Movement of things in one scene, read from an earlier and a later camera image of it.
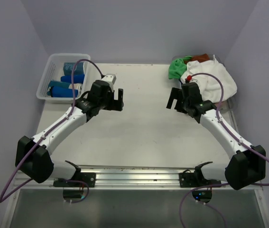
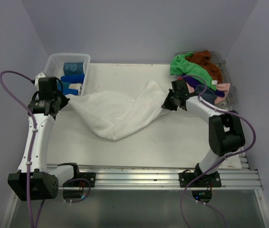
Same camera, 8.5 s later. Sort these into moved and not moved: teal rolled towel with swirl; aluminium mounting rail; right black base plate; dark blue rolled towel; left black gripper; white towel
Moved: left black gripper; white towel
Not moved: dark blue rolled towel; right black base plate; aluminium mounting rail; teal rolled towel with swirl
